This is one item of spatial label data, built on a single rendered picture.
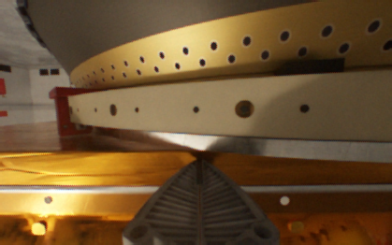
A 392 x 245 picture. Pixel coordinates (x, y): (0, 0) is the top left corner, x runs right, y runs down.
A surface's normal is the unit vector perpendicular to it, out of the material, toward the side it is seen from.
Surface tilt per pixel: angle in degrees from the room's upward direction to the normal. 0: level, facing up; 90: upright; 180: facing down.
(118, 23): 62
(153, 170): 90
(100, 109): 90
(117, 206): 90
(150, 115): 90
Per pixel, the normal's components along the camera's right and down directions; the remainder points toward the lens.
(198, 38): -0.33, 0.56
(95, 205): -0.02, 0.10
